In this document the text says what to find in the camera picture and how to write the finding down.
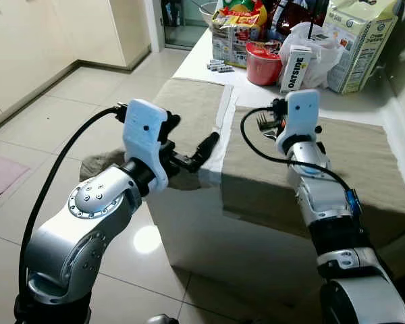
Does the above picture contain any yellow red snack bag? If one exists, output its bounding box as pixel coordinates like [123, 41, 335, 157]
[213, 0, 267, 28]

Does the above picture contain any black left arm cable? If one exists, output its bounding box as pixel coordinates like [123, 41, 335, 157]
[17, 103, 129, 304]

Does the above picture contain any white plastic bag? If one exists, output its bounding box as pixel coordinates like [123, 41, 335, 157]
[280, 22, 345, 88]

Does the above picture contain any glass door with white frame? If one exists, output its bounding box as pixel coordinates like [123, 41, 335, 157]
[152, 0, 213, 49]

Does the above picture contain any pink floor mat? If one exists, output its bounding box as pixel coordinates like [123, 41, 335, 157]
[0, 154, 29, 210]

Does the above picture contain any white bowl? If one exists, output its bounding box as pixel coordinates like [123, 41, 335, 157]
[198, 2, 217, 20]

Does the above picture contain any printed cardboard food box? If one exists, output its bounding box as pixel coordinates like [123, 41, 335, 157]
[211, 20, 257, 68]

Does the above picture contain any cream kitchen cabinet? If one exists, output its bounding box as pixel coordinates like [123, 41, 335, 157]
[0, 0, 151, 132]

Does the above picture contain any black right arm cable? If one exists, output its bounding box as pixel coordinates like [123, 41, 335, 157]
[240, 105, 355, 203]

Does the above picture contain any white Oatside drink carton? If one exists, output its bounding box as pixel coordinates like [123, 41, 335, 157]
[280, 46, 315, 94]

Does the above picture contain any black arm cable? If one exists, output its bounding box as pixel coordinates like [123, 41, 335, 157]
[240, 105, 355, 203]
[17, 103, 129, 304]

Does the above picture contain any grey robot left leg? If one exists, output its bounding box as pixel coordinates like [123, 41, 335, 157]
[145, 314, 180, 324]

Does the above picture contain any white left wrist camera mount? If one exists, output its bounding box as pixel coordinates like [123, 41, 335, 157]
[121, 99, 171, 193]

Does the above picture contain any white table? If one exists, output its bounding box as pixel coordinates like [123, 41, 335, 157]
[148, 27, 405, 298]

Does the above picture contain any beige cloth placemat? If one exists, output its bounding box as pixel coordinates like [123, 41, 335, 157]
[80, 78, 227, 190]
[219, 105, 405, 250]

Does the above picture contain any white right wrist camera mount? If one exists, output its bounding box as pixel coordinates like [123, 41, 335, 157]
[275, 89, 321, 156]

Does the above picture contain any red plastic cup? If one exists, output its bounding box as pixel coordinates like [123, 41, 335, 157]
[245, 40, 284, 86]

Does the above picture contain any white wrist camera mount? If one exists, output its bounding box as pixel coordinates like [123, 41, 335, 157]
[121, 99, 171, 193]
[275, 89, 321, 156]

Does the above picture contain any small grey batteries pack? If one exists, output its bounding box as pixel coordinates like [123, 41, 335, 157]
[206, 59, 236, 72]

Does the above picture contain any green white cream crackers box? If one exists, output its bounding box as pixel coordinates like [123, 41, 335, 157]
[322, 0, 399, 94]

